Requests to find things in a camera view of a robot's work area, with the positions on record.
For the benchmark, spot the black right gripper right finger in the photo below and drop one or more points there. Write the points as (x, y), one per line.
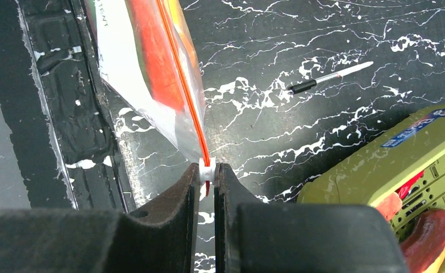
(252, 236)

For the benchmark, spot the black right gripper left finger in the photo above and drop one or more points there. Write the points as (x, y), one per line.
(159, 236)

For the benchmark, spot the clear zip top bag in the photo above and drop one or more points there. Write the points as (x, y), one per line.
(119, 70)

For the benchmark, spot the red chili pepper toy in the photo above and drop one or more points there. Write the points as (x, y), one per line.
(152, 35)

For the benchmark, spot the pink watermelon slice toy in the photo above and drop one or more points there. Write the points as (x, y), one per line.
(390, 206)

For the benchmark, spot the black and white pen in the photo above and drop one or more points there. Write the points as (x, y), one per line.
(307, 85)

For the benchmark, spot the red bell pepper toy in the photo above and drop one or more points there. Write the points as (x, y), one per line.
(405, 189)

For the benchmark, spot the orange brown papaya slice toy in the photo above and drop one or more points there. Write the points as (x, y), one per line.
(424, 248)

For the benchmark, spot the olive green plastic bin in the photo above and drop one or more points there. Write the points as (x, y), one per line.
(385, 164)

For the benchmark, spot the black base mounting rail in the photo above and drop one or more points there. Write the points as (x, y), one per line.
(57, 139)

